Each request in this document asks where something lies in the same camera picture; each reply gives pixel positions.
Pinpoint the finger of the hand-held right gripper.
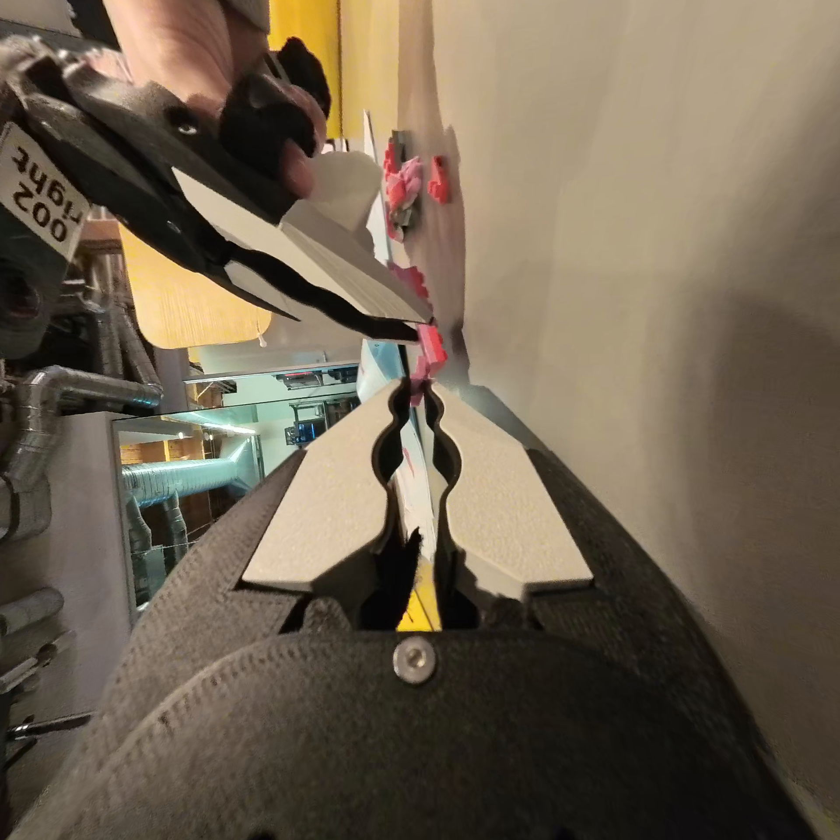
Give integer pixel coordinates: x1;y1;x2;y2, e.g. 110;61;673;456
171;151;437;327
223;258;421;345

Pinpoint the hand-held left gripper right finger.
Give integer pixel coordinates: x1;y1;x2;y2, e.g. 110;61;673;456
423;381;596;601

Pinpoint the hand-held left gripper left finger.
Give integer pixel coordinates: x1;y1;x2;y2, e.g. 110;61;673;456
240;378;411;593

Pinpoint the pink red grey brick model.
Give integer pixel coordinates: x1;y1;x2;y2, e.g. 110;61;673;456
382;130;425;242

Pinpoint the pink plate brick assembly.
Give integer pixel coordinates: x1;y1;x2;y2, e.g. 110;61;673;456
388;261;450;382

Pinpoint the person's right hand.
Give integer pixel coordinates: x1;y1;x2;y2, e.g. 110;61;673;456
104;0;329;199

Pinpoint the wooden book stand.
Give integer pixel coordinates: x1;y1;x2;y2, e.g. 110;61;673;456
117;220;274;350

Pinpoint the black shelving rack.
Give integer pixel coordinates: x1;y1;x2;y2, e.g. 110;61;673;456
282;400;329;448

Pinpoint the open instruction booklet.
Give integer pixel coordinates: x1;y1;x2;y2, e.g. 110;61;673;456
357;110;442;549

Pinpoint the orange toy brick box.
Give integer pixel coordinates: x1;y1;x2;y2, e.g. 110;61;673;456
395;564;442;632

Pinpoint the yellow plastic bin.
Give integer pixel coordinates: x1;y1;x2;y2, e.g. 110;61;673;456
268;0;343;140

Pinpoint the metal ventilation duct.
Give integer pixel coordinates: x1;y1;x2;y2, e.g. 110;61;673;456
0;252;165;542

